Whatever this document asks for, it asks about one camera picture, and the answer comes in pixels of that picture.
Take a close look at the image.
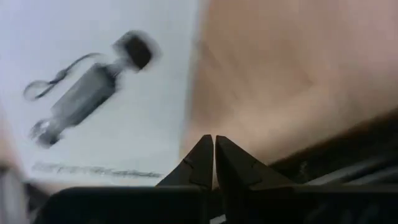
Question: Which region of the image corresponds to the white printed adapter box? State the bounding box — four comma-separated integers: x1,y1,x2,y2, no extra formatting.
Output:
0,0,201,189

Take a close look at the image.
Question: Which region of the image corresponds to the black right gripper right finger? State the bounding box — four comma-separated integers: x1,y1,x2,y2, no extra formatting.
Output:
215,135,296,191

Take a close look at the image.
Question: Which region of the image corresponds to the black aluminium frame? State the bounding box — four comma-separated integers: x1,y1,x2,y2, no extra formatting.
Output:
269,107,398,187

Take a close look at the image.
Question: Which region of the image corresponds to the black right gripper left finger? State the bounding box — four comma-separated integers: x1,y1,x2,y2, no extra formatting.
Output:
157,134,215,191

